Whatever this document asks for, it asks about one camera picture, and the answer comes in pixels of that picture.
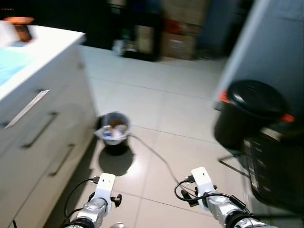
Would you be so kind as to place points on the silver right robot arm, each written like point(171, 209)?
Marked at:
point(221, 205)

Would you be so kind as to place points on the white kitchen island cabinet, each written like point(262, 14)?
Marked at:
point(28, 156)

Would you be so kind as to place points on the black lidded trash bin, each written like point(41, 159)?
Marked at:
point(251, 102)

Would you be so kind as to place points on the black boxy appliance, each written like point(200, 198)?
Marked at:
point(280, 166)

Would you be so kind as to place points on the grey fridge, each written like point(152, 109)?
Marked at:
point(270, 47)

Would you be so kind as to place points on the brown cardboard box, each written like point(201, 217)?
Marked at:
point(178, 46)

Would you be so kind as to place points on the dark shelf unit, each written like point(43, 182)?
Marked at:
point(142, 40)

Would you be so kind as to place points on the small grey waste bucket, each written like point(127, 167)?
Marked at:
point(114, 142)

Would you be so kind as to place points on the grey robot foot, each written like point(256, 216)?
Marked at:
point(118, 225)

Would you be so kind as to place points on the flat silver drawer strip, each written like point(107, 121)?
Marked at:
point(26, 109)

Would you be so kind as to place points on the brown jar orange lid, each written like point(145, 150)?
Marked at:
point(21, 31)

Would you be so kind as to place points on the light blue cloth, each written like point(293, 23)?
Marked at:
point(12, 66)

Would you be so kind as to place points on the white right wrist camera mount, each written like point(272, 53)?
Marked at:
point(202, 179)

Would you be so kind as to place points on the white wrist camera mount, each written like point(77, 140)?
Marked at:
point(202, 179)
point(105, 185)

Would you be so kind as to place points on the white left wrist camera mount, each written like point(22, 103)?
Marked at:
point(105, 185)

